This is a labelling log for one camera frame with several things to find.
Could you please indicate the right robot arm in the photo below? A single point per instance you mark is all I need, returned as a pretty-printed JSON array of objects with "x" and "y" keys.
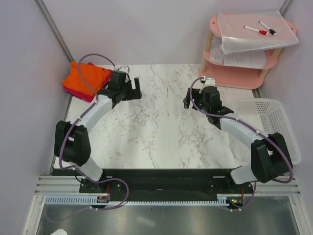
[{"x": 269, "y": 156}]

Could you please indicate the pink wooden shelf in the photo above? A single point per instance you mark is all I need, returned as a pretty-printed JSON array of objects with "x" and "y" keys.
[{"x": 236, "y": 77}]

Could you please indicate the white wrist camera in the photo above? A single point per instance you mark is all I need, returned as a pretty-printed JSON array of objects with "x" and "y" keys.
[
  {"x": 208, "y": 81},
  {"x": 124, "y": 68}
]

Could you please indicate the white plastic basket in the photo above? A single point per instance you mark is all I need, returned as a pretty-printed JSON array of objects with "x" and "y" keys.
[{"x": 268, "y": 115}]

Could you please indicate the translucent plastic pouch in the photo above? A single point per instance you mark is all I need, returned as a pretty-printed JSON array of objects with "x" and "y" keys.
[{"x": 250, "y": 32}]

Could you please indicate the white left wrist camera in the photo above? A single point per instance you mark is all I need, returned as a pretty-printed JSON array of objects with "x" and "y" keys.
[{"x": 124, "y": 68}]

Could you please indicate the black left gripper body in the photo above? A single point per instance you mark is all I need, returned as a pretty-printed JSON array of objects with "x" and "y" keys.
[{"x": 128, "y": 93}]

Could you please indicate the white slotted cable duct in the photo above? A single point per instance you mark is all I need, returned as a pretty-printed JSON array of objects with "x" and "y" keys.
[{"x": 93, "y": 200}]

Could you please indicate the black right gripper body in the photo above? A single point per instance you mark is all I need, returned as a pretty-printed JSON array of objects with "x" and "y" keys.
[{"x": 197, "y": 96}]

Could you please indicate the orange t shirt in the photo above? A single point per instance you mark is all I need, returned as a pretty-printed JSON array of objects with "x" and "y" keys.
[{"x": 85, "y": 78}]

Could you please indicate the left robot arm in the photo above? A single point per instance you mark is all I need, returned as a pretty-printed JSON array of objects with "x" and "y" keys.
[{"x": 72, "y": 144}]

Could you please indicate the black capped whiteboard marker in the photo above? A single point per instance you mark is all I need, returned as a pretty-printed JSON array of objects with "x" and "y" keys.
[{"x": 269, "y": 29}]

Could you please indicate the folded magenta t shirt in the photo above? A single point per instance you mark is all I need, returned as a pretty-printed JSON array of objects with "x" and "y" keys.
[{"x": 84, "y": 94}]

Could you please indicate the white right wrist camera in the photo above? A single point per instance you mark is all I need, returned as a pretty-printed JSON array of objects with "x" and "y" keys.
[{"x": 208, "y": 81}]

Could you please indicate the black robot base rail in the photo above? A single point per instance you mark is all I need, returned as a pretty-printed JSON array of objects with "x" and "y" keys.
[{"x": 170, "y": 184}]

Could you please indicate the red capped whiteboard marker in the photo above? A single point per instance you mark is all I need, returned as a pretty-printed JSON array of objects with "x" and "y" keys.
[{"x": 262, "y": 32}]

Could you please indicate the printed paper sheets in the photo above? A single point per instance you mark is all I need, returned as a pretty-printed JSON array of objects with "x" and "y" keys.
[{"x": 247, "y": 59}]

